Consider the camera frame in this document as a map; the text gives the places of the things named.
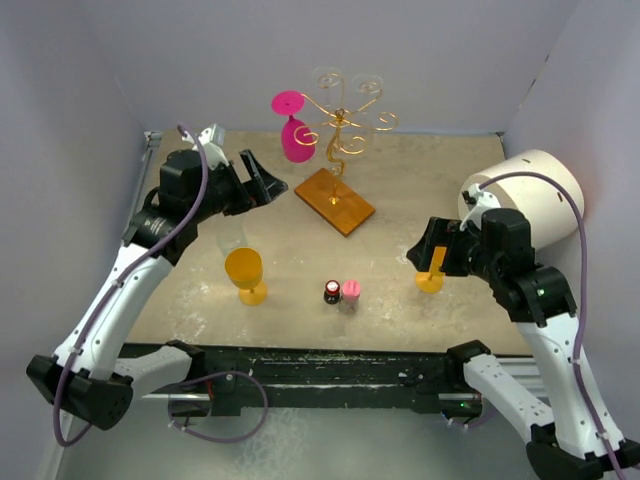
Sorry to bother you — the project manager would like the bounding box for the yellow wine glass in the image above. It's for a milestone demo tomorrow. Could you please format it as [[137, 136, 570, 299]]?
[[224, 247, 268, 306], [414, 246, 447, 294]]

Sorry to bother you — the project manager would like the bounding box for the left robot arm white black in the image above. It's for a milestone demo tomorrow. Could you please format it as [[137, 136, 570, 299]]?
[[26, 149, 288, 431]]

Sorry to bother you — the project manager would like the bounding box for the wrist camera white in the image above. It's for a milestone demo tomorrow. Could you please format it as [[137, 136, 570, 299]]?
[[460, 184, 501, 231], [198, 123, 228, 169]]

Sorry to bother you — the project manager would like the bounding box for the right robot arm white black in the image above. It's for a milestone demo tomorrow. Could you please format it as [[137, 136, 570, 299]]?
[[407, 208, 639, 479]]

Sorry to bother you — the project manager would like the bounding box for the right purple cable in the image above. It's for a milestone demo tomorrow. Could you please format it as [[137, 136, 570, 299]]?
[[477, 172, 631, 480]]

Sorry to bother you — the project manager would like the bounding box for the clear wine glass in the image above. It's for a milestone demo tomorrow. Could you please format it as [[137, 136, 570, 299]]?
[[352, 73, 384, 107], [216, 228, 247, 257], [311, 67, 344, 110]]

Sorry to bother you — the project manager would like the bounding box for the pink capped shaker bottle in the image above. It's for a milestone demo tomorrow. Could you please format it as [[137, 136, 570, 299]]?
[[339, 280, 361, 314]]

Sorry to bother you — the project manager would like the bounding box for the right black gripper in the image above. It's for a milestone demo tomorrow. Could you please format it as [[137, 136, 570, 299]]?
[[408, 214, 502, 282]]

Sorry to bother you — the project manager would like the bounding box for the gold wire wine glass rack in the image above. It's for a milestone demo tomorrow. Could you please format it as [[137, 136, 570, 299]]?
[[294, 79, 398, 237]]

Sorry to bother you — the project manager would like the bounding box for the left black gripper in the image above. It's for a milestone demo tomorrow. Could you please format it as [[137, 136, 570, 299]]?
[[189, 147, 286, 222]]

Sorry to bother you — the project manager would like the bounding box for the pink wine glass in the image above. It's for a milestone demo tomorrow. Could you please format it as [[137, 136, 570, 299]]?
[[271, 90, 316, 164]]

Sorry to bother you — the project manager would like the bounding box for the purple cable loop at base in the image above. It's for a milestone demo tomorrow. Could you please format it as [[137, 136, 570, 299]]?
[[167, 373, 270, 445]]

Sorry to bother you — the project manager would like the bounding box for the black base frame bar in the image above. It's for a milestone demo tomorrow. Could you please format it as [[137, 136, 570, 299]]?
[[156, 346, 483, 418]]

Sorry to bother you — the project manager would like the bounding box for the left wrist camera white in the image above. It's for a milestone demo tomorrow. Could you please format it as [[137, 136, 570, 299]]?
[[198, 123, 228, 169]]

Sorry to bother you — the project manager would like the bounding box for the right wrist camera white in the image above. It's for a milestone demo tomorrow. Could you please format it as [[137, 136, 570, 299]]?
[[460, 184, 501, 231]]

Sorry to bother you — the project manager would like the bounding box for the dark red capped bottle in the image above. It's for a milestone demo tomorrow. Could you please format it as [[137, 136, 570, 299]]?
[[323, 280, 341, 305]]

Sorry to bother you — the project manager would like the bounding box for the white cylindrical container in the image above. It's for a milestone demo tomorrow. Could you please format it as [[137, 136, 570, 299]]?
[[461, 150, 585, 250]]

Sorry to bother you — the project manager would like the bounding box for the clear wine glass front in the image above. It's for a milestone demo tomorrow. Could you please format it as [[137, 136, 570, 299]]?
[[216, 228, 247, 257]]

